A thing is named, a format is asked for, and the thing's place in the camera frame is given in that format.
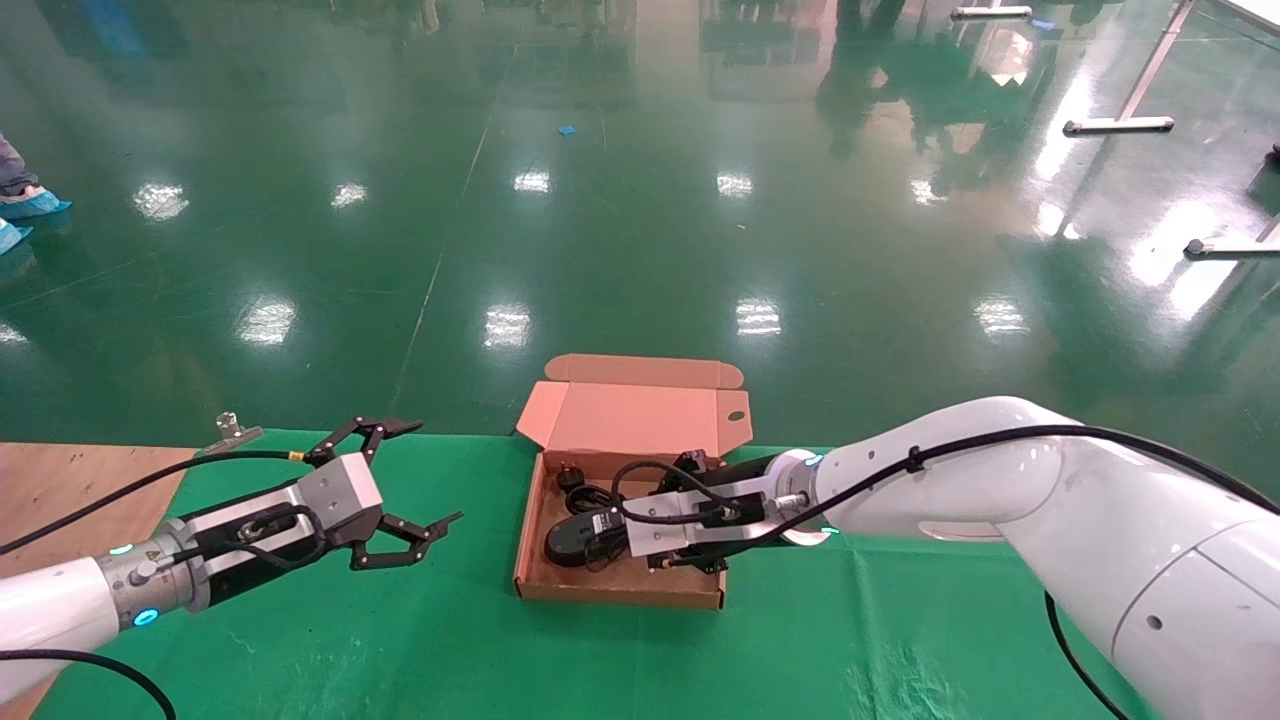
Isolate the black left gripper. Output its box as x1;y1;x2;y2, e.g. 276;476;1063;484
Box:
185;417;465;608

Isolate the metal binder clip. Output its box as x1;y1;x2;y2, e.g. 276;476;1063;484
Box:
203;412;264;457

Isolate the green table cloth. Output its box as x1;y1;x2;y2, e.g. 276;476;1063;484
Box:
30;430;1161;720

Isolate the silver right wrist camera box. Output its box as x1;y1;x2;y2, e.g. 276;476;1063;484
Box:
624;480;773;557

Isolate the white table top corner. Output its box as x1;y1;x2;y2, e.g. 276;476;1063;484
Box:
1208;0;1280;39

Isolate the open brown cardboard box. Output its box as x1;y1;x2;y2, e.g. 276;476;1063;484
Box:
513;353;754;611

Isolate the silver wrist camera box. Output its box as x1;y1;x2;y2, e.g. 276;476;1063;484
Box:
295;452;385;547
624;480;773;557

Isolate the grey table foot bar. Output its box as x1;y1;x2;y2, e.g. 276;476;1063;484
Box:
1185;212;1280;261

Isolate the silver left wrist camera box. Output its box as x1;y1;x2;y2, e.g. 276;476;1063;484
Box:
295;452;385;547

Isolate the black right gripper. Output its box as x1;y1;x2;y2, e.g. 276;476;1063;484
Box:
648;450;783;575

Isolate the white metal table leg stand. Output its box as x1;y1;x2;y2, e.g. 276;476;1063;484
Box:
1063;0;1198;137

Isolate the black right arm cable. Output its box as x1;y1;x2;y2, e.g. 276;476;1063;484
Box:
612;425;1280;720

